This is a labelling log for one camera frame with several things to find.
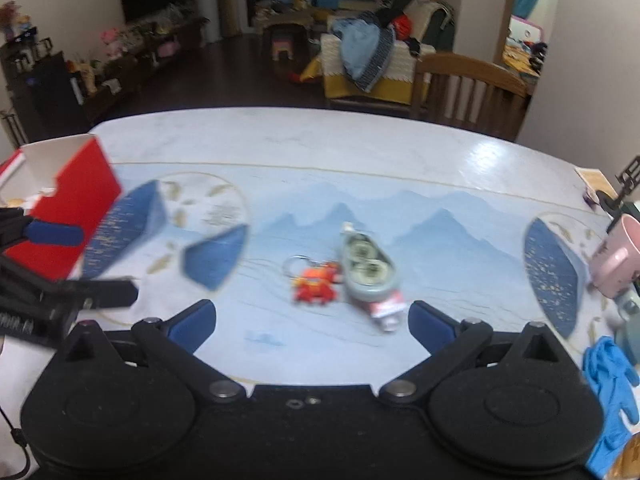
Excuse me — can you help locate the red cardboard box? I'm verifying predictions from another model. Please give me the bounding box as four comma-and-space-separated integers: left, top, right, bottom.
1, 133, 122, 280

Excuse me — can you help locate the small red white tube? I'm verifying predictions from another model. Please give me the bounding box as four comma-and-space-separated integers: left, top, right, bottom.
366, 289, 408, 333

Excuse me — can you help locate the grey-green correction tape dispenser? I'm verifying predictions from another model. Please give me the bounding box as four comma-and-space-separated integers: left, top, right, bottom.
340, 222, 399, 304

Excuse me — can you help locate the blue rubber glove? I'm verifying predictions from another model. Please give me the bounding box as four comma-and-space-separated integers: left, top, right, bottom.
582, 336, 639, 479

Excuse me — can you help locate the grey-green mug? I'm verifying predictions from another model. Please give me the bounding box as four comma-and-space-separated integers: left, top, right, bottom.
615, 289, 640, 366

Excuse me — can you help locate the pink mug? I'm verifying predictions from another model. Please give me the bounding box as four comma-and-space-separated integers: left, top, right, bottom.
589, 214, 640, 299

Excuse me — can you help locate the pink pig plush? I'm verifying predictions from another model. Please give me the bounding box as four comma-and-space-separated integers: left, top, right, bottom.
100, 28, 122, 60

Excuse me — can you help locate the black phone stand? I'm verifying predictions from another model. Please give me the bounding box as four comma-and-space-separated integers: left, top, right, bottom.
606, 155, 640, 233

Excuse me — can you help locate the wooden chair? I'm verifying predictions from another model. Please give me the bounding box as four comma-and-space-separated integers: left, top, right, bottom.
409, 52, 527, 142

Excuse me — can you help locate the pink stool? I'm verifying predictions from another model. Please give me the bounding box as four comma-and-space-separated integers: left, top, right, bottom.
271, 36, 295, 62

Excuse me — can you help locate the sofa with clothes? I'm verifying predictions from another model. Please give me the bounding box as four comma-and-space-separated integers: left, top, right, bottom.
294, 0, 456, 105

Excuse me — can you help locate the red figure keychain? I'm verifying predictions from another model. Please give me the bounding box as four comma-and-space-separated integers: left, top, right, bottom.
282, 255, 343, 307

